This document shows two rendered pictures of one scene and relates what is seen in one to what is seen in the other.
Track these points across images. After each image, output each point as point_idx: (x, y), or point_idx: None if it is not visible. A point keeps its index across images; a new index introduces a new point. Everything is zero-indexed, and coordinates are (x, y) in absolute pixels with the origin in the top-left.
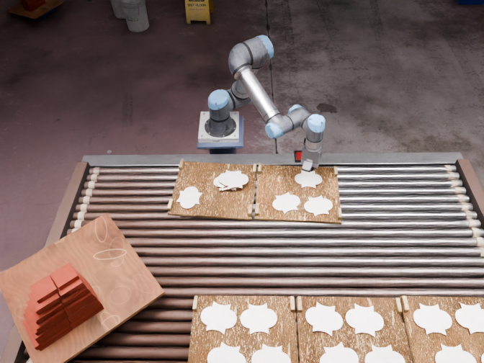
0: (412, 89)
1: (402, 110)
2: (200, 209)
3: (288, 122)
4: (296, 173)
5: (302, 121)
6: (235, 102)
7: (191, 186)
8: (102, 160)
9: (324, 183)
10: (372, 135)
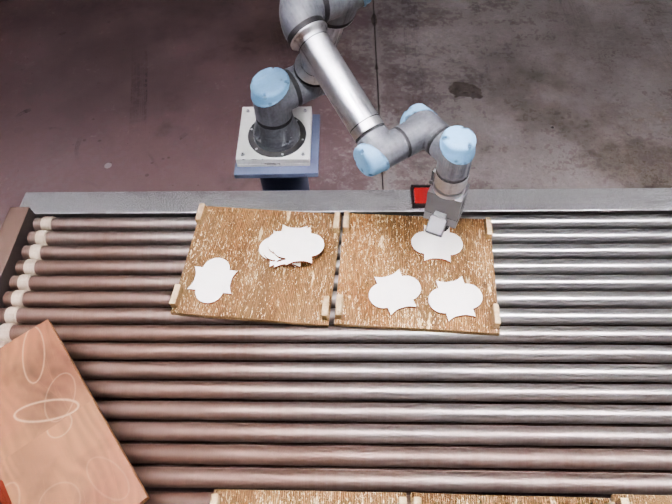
0: (606, 57)
1: (589, 94)
2: (232, 305)
3: (400, 143)
4: (414, 232)
5: (428, 140)
6: (301, 92)
7: (217, 258)
8: (58, 202)
9: (467, 251)
10: (539, 136)
